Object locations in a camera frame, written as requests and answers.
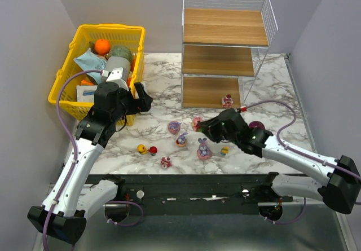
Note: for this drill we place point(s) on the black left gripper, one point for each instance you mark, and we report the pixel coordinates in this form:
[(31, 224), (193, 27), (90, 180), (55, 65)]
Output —
[(140, 102)]

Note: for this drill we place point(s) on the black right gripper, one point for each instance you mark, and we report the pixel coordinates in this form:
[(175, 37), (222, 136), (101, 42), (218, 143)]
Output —
[(212, 127)]

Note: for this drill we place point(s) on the pink bear green flower toy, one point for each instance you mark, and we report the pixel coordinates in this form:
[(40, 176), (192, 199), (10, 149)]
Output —
[(195, 123)]

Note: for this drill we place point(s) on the pink strawberry cake toy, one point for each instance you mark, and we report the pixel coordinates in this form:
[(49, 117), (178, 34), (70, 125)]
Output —
[(227, 101)]

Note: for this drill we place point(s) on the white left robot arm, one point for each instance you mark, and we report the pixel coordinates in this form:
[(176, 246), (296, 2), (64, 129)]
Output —
[(65, 212)]

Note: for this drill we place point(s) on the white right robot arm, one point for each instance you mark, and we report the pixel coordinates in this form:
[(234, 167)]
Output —
[(335, 182)]

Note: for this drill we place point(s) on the white bottle black cap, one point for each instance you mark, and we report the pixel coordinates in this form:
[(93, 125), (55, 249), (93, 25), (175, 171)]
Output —
[(144, 86)]

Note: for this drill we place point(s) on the purple bunny pink donut toy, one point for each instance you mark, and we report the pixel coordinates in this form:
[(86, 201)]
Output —
[(203, 151)]

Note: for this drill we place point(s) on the small yellow blue toy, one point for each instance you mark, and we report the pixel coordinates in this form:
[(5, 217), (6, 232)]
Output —
[(224, 151)]

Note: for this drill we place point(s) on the purple bunny cupcake toy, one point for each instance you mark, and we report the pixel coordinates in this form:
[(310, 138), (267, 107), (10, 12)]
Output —
[(181, 141)]

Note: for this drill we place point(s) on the purple owl pink cup toy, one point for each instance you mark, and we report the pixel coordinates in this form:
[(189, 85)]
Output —
[(174, 127)]

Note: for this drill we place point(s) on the yellow duck toy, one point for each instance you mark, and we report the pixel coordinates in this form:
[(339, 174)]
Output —
[(141, 149)]

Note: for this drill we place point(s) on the purple onion toy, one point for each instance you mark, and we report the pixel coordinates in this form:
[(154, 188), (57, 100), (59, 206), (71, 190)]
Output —
[(257, 124)]

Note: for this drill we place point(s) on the red hair mermaid toy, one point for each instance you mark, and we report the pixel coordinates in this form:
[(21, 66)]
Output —
[(153, 150)]

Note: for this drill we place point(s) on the white box in basket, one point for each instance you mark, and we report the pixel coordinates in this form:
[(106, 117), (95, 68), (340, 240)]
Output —
[(85, 93)]

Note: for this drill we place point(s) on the light blue snack bag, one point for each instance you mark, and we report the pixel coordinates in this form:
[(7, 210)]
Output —
[(90, 61)]

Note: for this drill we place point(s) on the orange fruit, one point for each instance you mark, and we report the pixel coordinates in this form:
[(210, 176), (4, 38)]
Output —
[(102, 46)]

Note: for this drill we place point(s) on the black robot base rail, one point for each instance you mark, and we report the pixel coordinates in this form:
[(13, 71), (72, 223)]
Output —
[(195, 194)]

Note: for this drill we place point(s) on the white wire wooden shelf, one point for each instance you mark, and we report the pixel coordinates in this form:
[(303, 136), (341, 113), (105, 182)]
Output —
[(224, 42)]

